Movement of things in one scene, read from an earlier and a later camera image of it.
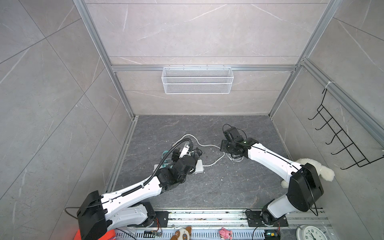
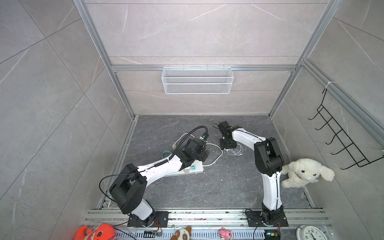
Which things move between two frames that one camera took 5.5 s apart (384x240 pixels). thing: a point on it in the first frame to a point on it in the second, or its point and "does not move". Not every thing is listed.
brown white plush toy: (182, 234) does not move
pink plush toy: (225, 234) does not move
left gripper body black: (175, 156) to (203, 154)
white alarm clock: (309, 232) does not move
